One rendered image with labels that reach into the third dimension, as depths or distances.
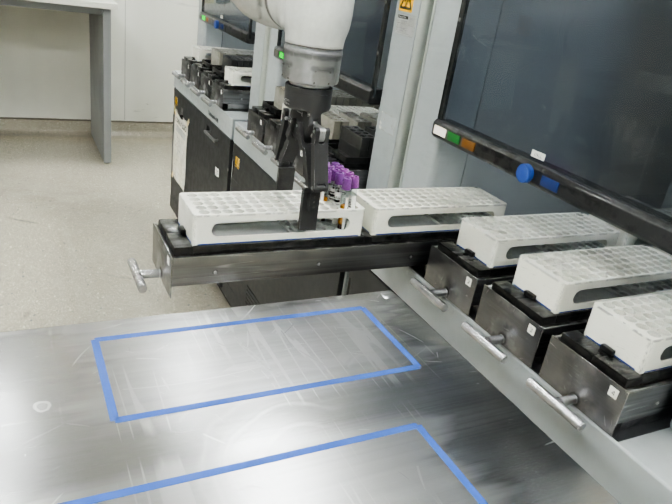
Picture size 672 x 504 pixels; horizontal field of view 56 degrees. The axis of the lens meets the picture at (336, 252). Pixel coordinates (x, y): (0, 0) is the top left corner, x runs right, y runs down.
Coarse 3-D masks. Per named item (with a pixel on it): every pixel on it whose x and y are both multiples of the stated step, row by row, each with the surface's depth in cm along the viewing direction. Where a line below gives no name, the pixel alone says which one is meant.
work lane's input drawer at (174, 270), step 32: (160, 224) 102; (160, 256) 101; (192, 256) 95; (224, 256) 97; (256, 256) 100; (288, 256) 103; (320, 256) 105; (352, 256) 108; (384, 256) 112; (416, 256) 115
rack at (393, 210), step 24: (360, 192) 116; (384, 192) 118; (408, 192) 120; (432, 192) 122; (456, 192) 125; (480, 192) 127; (384, 216) 110; (408, 216) 124; (432, 216) 125; (456, 216) 122; (480, 216) 125
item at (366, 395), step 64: (128, 320) 74; (192, 320) 76; (256, 320) 78; (320, 320) 80; (384, 320) 83; (0, 384) 61; (64, 384) 62; (128, 384) 64; (192, 384) 65; (256, 384) 66; (320, 384) 68; (384, 384) 70; (448, 384) 72; (0, 448) 53; (64, 448) 55; (128, 448) 56; (192, 448) 57; (256, 448) 58; (320, 448) 59; (384, 448) 60; (448, 448) 62; (512, 448) 63
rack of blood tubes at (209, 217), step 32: (192, 192) 103; (224, 192) 105; (256, 192) 108; (288, 192) 110; (192, 224) 95; (224, 224) 108; (256, 224) 110; (288, 224) 108; (320, 224) 109; (352, 224) 108
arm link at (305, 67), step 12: (288, 48) 94; (300, 48) 93; (312, 48) 93; (288, 60) 95; (300, 60) 93; (312, 60) 93; (324, 60) 93; (336, 60) 95; (288, 72) 95; (300, 72) 94; (312, 72) 94; (324, 72) 95; (336, 72) 96; (300, 84) 96; (312, 84) 95; (324, 84) 95
